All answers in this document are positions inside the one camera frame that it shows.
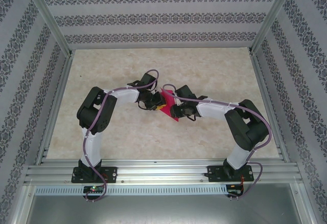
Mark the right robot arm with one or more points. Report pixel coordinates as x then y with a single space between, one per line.
250 129

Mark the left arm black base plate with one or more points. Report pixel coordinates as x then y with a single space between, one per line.
111 174

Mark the pink square paper sheet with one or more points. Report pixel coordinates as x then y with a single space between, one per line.
169 103

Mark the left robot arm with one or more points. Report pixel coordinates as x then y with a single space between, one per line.
94 111

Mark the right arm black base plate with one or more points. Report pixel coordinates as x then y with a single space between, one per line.
214 173

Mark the aluminium frame post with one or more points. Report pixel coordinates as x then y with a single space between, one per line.
273 14
48 17

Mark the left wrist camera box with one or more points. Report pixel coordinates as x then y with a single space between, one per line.
154 89

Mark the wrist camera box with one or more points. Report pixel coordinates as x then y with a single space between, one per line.
178 103
154 89

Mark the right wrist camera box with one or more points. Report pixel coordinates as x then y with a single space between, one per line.
178 103

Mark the long aluminium mounting rail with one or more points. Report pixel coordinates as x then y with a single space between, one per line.
163 170

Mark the aluminium side rail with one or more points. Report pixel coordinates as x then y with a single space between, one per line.
58 98
263 88

